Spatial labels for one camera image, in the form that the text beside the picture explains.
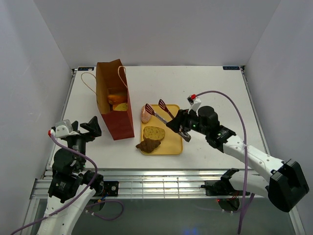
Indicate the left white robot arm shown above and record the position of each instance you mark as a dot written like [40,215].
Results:
[72,186]

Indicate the yellow plastic tray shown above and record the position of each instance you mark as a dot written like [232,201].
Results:
[172,144]

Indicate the red paper bag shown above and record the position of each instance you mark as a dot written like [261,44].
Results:
[111,78]

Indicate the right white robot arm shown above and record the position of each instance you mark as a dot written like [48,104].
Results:
[285,184]

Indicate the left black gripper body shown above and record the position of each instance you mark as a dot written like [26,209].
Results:
[78,142]

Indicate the seeded bread slice top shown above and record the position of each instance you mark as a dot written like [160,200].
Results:
[153,133]

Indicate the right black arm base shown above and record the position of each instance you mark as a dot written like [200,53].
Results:
[223,186]

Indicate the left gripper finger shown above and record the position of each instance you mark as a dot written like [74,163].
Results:
[92,127]
[74,126]

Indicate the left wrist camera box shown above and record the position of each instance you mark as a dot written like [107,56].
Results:
[62,129]

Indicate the brown chocolate croissant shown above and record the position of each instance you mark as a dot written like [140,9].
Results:
[148,145]

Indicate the flower shaped golden bread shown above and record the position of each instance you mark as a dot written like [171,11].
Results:
[117,98]

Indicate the orange oval bread loaf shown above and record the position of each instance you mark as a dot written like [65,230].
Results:
[120,107]

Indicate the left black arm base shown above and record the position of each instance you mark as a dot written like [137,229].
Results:
[105,188]

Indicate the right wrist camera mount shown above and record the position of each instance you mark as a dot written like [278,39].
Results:
[194,102]

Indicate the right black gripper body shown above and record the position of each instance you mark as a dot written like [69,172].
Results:
[193,124]

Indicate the pink sugared bread roll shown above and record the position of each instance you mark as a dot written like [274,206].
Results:
[145,116]

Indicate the aluminium frame rail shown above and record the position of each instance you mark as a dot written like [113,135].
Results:
[165,184]

